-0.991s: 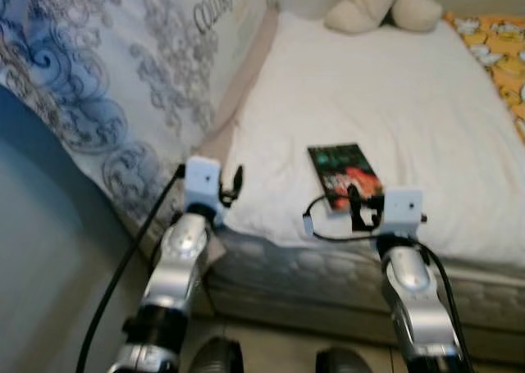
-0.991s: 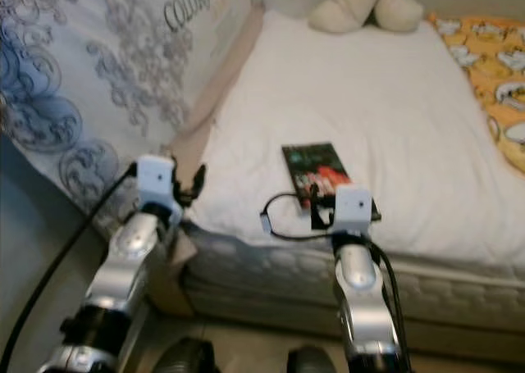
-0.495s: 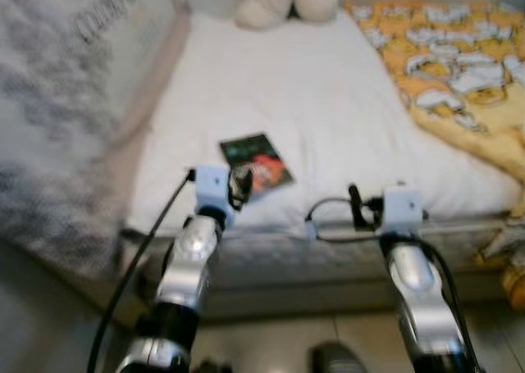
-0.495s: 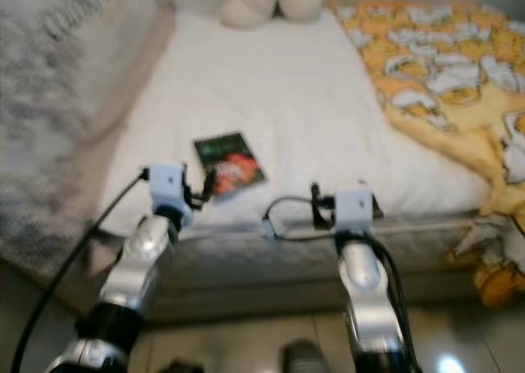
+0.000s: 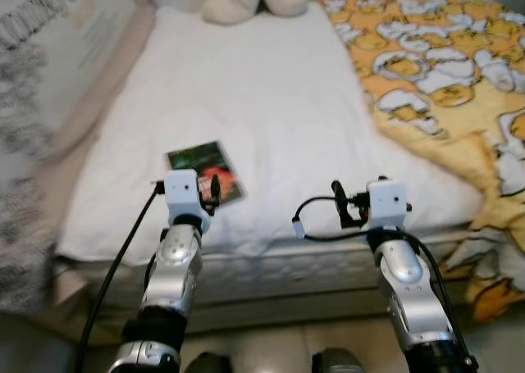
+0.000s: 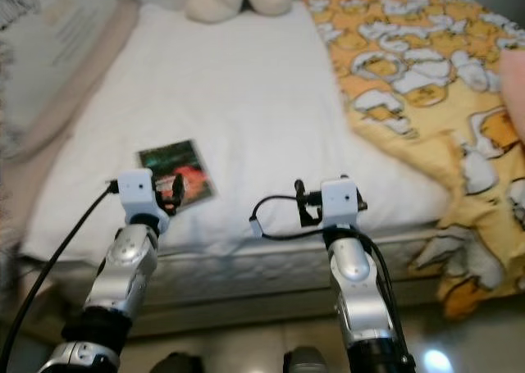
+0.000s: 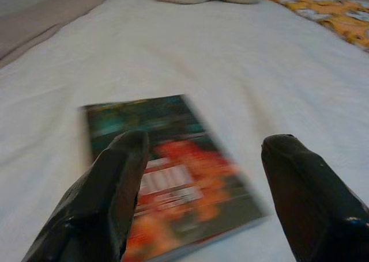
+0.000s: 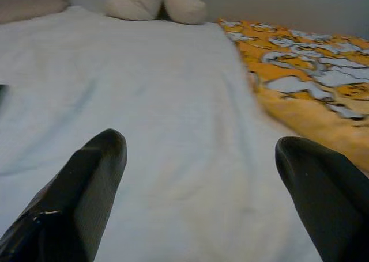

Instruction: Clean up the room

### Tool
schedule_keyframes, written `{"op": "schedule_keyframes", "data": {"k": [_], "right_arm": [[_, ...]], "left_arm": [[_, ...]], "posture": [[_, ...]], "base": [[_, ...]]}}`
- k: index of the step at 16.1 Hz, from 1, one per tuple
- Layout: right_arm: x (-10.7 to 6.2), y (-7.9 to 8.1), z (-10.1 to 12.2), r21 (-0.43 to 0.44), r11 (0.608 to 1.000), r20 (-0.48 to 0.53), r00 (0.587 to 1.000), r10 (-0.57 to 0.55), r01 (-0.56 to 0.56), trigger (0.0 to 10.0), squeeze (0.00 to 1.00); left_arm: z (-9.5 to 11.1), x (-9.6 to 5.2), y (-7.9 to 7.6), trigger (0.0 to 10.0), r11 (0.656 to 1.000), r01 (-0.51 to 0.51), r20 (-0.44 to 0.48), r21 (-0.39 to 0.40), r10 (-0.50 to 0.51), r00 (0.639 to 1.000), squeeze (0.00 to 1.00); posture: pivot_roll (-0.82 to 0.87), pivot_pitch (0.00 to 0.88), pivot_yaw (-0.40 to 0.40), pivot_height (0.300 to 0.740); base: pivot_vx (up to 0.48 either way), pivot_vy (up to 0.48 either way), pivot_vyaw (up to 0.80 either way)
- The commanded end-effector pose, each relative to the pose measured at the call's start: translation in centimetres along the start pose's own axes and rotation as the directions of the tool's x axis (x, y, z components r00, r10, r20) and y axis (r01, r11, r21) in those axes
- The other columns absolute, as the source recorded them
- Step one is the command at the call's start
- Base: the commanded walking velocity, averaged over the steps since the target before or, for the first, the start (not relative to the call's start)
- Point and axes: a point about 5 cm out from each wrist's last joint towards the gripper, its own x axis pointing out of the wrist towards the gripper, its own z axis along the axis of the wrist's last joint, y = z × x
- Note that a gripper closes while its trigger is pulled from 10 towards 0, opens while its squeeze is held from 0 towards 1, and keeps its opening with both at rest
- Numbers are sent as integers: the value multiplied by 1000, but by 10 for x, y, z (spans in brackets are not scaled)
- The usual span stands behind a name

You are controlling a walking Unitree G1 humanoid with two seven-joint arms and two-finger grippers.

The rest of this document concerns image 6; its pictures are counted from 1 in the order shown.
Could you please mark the grey robot leg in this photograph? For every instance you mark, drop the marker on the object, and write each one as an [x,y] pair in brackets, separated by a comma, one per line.
[308,362]
[174,365]

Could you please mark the grey robot left leg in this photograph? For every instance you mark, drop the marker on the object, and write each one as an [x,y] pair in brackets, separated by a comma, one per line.
[174,365]

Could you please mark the dark green red book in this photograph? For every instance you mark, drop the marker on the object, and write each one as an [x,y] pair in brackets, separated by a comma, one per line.
[172,158]

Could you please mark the beige plush toy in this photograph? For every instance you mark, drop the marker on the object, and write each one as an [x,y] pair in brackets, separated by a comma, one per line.
[230,0]

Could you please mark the pink sheep print cushion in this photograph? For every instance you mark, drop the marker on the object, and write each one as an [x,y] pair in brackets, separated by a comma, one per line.
[515,94]

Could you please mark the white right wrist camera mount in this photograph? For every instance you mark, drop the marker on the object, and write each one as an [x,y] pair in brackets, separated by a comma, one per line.
[340,201]

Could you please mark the grey robot right leg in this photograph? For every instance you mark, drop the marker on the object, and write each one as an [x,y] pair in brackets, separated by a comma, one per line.
[308,362]

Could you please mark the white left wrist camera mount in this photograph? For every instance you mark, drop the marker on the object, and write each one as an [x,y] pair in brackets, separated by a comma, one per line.
[136,193]

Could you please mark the grey ornament print pillow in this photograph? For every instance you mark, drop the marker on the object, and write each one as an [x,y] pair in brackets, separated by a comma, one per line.
[49,53]

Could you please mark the grey-white mattress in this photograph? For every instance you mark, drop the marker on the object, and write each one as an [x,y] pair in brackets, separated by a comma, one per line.
[238,276]

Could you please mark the white quilted mattress pad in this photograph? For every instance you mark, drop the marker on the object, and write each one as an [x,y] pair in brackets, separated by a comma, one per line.
[238,94]

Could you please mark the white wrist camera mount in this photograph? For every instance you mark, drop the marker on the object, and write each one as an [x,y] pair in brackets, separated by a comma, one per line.
[136,193]
[340,201]

